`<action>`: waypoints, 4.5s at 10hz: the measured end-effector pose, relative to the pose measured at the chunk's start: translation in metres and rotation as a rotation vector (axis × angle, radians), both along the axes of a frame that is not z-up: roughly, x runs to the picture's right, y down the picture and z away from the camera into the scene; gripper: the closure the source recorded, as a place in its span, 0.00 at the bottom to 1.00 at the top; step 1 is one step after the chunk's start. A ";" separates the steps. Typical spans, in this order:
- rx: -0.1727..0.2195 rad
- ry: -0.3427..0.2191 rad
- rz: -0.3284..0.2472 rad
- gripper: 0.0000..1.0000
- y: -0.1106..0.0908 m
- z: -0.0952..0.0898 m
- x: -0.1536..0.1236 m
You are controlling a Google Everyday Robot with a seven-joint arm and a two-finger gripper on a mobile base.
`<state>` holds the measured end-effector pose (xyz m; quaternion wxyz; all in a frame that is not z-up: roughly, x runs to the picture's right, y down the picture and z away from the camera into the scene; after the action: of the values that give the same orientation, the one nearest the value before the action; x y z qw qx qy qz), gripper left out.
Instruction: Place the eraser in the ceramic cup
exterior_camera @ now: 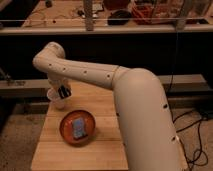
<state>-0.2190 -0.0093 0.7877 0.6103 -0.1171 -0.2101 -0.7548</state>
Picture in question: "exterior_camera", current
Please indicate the metal vertical post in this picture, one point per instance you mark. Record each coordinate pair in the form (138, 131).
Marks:
(87, 4)

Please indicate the black round object on shelf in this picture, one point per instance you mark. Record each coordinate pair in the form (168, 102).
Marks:
(119, 17)

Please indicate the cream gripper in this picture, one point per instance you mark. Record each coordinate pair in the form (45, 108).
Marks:
(58, 83)

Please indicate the white ceramic cup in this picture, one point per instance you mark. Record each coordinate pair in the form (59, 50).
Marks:
(55, 99)

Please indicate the orange round bowl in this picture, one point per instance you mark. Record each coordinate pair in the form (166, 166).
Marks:
(66, 130)

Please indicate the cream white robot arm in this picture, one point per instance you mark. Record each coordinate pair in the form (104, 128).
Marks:
(147, 130)

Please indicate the red box on shelf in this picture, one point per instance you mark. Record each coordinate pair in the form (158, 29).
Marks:
(142, 13)

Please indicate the blue sponge in bowl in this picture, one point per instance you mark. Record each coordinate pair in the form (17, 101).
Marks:
(78, 126)

